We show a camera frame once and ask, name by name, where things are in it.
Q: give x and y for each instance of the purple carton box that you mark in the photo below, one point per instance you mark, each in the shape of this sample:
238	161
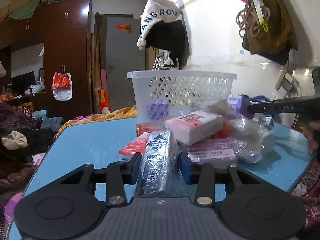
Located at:
158	109

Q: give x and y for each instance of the white black hanging jacket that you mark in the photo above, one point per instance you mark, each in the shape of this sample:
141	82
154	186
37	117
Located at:
162	27

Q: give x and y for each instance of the orange white plastic bag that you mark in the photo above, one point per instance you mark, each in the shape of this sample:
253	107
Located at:
62	86

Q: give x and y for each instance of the dark red wooden wardrobe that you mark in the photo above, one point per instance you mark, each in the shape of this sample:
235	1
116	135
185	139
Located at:
63	28

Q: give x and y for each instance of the blue shopping bag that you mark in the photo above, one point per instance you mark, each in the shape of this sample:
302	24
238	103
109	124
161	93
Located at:
256	99

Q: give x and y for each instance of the red pink packet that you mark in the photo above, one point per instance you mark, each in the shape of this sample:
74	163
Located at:
136	146

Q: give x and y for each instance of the dark clothes pile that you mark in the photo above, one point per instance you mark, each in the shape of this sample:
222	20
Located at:
22	137

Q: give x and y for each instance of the pink white tissue pack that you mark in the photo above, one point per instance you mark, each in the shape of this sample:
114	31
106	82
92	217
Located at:
195	126

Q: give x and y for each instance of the dark blue pack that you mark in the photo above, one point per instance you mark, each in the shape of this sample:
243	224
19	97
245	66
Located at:
159	169

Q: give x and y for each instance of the grey metal door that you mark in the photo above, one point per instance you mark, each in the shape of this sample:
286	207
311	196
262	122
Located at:
122	57

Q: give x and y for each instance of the brown hanging bag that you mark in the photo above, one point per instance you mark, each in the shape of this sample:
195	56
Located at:
276	43

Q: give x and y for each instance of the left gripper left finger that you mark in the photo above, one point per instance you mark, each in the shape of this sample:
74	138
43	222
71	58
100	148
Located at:
119	174

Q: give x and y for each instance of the yellow patterned blanket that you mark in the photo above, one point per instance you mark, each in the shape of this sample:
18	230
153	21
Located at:
127	112

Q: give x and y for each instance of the black television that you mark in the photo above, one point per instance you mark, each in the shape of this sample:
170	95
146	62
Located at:
22	82

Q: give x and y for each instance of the purple lettered box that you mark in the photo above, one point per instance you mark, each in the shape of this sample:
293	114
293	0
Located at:
239	105

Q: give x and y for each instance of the metal crutches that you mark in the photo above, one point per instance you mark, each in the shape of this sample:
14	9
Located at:
162	61

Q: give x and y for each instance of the wall power socket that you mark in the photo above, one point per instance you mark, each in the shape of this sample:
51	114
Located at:
289	83

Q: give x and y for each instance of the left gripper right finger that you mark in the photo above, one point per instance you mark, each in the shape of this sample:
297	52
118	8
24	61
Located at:
202	175

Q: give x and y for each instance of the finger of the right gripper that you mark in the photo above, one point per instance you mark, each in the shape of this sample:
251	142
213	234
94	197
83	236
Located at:
289	105

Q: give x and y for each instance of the purple flat box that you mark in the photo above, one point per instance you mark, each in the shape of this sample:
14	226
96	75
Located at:
212	150

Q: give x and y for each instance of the person's hand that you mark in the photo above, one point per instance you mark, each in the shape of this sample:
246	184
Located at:
309	133

